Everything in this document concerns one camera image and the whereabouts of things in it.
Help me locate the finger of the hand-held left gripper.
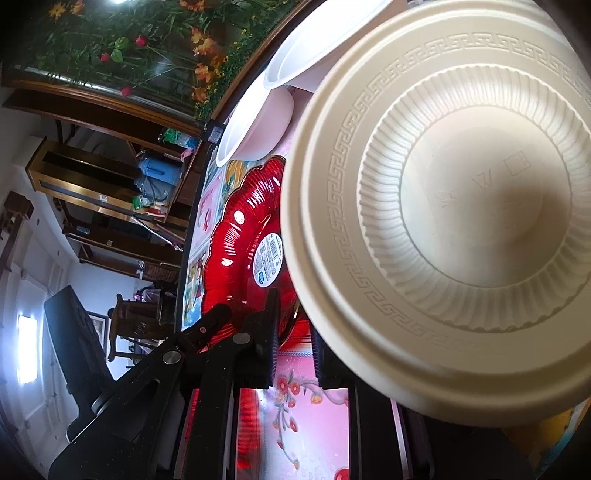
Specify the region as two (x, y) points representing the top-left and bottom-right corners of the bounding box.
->
(99, 305), (234, 418)

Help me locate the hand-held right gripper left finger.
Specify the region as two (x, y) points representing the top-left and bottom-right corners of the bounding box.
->
(60, 288), (283, 480)

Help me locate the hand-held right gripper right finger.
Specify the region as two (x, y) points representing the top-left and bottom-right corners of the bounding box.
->
(310, 323), (518, 480)

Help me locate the red ribbed plastic plate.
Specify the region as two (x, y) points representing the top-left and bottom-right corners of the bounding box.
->
(202, 156), (319, 354)

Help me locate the white foam bowl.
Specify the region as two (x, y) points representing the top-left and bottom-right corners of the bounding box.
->
(216, 83), (296, 168)

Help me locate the cream embossed plastic bowl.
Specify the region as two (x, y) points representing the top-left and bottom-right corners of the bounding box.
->
(279, 0), (591, 428)

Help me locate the white plate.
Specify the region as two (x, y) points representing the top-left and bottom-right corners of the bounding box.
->
(263, 0), (393, 92)

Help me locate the ceiling light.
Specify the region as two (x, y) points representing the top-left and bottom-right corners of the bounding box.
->
(16, 313), (41, 385)

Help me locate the fruit print tablecloth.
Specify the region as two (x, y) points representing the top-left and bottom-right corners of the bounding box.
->
(182, 157), (587, 480)

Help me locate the dark wooden chair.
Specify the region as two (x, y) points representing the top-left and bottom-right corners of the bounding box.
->
(108, 294), (179, 361)

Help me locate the grey blue plastic bag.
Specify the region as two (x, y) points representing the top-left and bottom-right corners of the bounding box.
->
(136, 178), (176, 205)

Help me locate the blue plastic jug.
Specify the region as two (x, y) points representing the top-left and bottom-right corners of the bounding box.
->
(139, 156), (182, 186)

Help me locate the dark wooden cabinet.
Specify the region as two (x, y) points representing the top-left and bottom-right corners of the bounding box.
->
(0, 65), (232, 232)

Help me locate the artificial flower display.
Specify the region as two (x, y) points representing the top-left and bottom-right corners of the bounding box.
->
(18, 0), (315, 121)

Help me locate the framed wall picture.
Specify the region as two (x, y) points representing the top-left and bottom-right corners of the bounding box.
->
(88, 311), (110, 343)

